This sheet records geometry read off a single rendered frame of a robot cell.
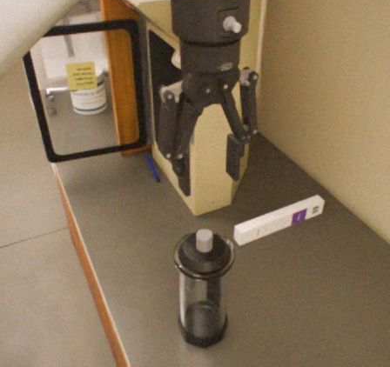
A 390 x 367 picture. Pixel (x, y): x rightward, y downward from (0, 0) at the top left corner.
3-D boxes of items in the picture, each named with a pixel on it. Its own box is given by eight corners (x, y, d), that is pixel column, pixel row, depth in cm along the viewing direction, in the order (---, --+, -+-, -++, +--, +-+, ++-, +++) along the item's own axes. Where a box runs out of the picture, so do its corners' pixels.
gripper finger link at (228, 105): (205, 75, 56) (213, 70, 56) (231, 133, 64) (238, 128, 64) (218, 86, 53) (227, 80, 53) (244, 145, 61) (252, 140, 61)
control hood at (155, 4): (141, 8, 109) (138, -34, 103) (195, 47, 86) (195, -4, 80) (98, 13, 105) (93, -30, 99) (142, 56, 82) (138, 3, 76)
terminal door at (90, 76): (147, 146, 133) (137, 17, 109) (48, 164, 125) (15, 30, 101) (147, 145, 133) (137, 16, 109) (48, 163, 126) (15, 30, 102)
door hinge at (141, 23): (151, 143, 134) (142, 17, 110) (154, 146, 132) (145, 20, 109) (146, 143, 133) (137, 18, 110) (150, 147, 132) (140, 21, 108)
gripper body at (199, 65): (191, 50, 46) (192, 122, 52) (256, 37, 49) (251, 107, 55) (165, 30, 52) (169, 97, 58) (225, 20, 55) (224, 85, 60)
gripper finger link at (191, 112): (214, 87, 53) (205, 85, 52) (184, 163, 58) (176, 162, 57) (201, 76, 56) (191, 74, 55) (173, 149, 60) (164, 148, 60)
